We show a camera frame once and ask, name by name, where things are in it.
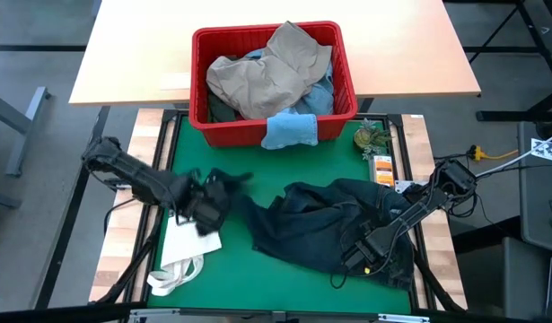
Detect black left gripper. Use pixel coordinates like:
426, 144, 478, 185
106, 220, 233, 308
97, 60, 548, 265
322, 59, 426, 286
183, 169, 254, 235

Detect dark blue denim jeans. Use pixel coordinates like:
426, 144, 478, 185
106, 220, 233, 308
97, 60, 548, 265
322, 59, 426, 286
238, 178, 416, 291

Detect red plastic laundry bin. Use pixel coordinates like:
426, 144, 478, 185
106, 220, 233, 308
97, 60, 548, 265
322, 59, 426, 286
188, 21, 359, 148

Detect dark green garment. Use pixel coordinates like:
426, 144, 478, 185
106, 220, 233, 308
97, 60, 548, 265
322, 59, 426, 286
206, 92, 239, 124

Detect light blue towel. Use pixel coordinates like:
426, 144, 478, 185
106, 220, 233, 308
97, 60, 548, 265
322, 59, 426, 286
260, 111, 320, 151

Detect white canvas tote bag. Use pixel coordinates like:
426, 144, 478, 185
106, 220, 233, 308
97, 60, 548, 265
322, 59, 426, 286
146, 214, 223, 297

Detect orange white printed card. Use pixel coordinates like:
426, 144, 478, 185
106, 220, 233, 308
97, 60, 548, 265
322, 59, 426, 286
369, 154, 397, 188

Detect green table mat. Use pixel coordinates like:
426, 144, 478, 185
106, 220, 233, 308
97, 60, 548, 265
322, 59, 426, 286
147, 115, 414, 315

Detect beige crumpled garment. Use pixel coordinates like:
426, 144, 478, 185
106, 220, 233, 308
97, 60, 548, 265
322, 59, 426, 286
206, 21, 334, 120

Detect pale blue denim garment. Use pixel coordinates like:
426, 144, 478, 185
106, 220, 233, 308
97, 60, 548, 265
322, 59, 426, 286
246, 47, 335, 117

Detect small artificial potted plant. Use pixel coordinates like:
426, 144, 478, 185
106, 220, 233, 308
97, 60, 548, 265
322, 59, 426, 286
353, 118, 393, 162

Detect grey metal box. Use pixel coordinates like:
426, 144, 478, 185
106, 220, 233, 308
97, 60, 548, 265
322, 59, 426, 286
452, 237, 550, 319

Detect light wooden table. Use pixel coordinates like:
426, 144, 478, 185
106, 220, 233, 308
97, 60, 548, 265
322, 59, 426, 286
68, 0, 482, 107

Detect black steel floor beam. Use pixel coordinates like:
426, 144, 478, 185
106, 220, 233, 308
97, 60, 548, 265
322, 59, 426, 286
32, 105, 111, 310

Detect grey cabinet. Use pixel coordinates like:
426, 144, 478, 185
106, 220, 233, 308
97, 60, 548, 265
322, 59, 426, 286
517, 120, 552, 255

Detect white printed sign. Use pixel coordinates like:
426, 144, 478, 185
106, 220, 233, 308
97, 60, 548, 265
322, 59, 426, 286
530, 137, 552, 164

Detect grey table leg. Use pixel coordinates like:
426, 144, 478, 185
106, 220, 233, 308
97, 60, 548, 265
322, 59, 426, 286
0, 86, 52, 179

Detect black table base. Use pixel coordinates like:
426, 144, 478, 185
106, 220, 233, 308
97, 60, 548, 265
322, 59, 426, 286
463, 0, 552, 122

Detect yellow power cord plug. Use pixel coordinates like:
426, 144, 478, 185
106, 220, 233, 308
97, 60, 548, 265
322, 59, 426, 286
470, 144, 520, 162

